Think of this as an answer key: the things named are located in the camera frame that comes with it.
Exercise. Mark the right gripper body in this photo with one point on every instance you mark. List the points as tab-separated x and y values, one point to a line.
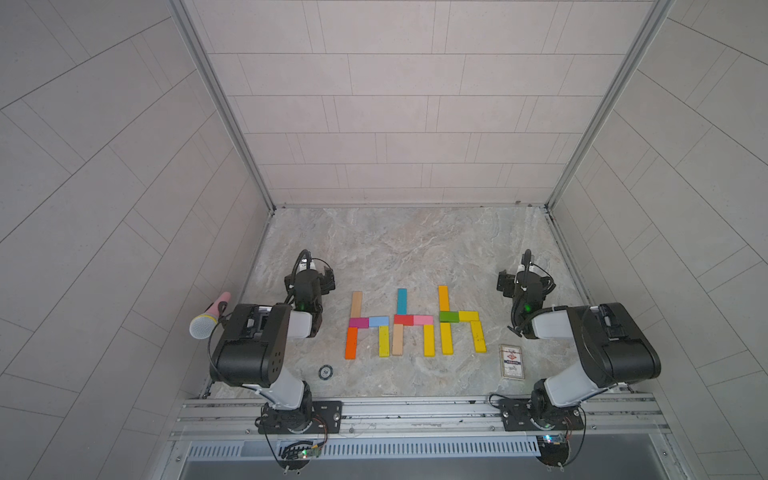
510	288

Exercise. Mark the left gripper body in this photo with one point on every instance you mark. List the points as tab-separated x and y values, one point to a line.
322	287

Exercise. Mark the natural wood block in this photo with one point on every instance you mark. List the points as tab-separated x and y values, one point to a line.
397	340
356	304

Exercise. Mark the magenta block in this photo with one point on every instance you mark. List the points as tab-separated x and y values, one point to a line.
359	323

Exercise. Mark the small yellow block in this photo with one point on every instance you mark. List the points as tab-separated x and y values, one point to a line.
468	316

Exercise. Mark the light blue block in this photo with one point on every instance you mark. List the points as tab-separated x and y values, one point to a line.
378	321

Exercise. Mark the amber orange block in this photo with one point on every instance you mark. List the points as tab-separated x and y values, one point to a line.
443	298

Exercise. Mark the green block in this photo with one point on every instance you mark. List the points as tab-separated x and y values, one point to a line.
449	317

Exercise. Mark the teal block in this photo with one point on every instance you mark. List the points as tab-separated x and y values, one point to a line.
402	305

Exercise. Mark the red block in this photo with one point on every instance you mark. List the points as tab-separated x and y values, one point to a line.
405	320

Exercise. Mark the pink block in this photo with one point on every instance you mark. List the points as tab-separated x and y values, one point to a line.
421	320

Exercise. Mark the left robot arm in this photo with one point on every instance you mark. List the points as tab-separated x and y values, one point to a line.
251	350

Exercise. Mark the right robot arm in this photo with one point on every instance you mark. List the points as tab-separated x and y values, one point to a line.
611	347

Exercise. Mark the playing card box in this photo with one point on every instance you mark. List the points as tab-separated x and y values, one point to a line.
511	362

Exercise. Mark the right circuit board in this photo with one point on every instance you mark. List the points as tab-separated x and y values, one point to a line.
554	450

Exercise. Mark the circuit board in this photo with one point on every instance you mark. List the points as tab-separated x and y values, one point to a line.
297	455
554	450

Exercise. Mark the left circuit board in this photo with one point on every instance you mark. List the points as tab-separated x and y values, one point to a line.
297	455

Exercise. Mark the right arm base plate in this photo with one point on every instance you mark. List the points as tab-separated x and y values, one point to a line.
525	414

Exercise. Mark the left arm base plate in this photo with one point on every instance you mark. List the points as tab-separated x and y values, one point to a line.
321	418

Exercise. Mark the aluminium mounting rail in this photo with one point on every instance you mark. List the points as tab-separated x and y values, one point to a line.
390	417

